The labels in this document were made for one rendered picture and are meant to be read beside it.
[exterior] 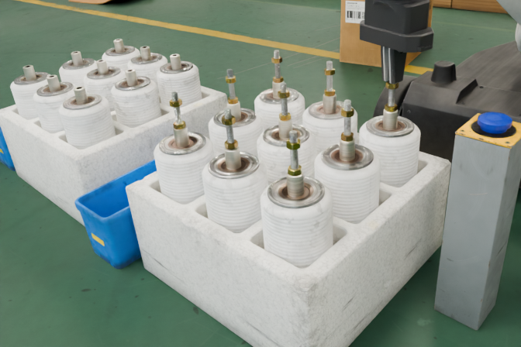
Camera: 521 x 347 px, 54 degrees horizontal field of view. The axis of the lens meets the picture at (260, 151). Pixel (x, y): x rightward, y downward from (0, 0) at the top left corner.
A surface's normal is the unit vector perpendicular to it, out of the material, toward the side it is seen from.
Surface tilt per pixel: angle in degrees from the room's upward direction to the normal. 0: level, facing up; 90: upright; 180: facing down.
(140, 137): 90
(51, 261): 0
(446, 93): 45
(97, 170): 90
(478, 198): 90
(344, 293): 90
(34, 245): 0
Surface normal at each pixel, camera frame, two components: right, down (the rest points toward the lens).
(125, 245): 0.74, 0.31
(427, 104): -0.52, -0.32
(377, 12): -0.83, 0.32
